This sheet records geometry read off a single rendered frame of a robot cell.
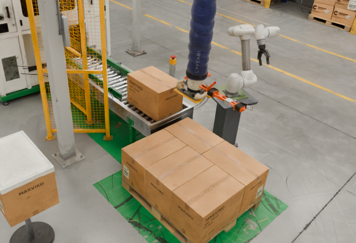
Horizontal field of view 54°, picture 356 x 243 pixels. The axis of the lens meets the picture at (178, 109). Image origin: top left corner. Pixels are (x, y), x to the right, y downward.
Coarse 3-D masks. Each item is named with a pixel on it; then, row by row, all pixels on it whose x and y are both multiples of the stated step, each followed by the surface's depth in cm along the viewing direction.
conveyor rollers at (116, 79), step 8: (88, 56) 564; (88, 64) 538; (96, 64) 538; (112, 72) 519; (120, 72) 519; (112, 80) 501; (120, 80) 500; (120, 88) 482; (128, 104) 445; (136, 112) 432; (152, 120) 419
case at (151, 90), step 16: (128, 80) 432; (144, 80) 417; (160, 80) 420; (176, 80) 423; (128, 96) 444; (144, 96) 418; (160, 96) 398; (176, 96) 419; (144, 112) 429; (160, 112) 410; (176, 112) 433
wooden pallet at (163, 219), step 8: (128, 184) 386; (136, 192) 390; (144, 200) 381; (256, 200) 376; (152, 208) 363; (248, 208) 369; (160, 216) 356; (168, 224) 356; (232, 224) 357; (176, 232) 348; (216, 232) 337; (184, 240) 341; (208, 240) 331
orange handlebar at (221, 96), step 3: (186, 78) 374; (201, 87) 360; (207, 90) 355; (219, 93) 351; (216, 96) 348; (219, 96) 344; (222, 96) 345; (219, 99) 345; (222, 99) 342; (234, 102) 338
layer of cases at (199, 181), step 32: (192, 128) 411; (128, 160) 368; (160, 160) 359; (192, 160) 362; (224, 160) 366; (256, 160) 369; (160, 192) 340; (192, 192) 324; (224, 192) 327; (256, 192) 365; (192, 224) 316; (224, 224) 342
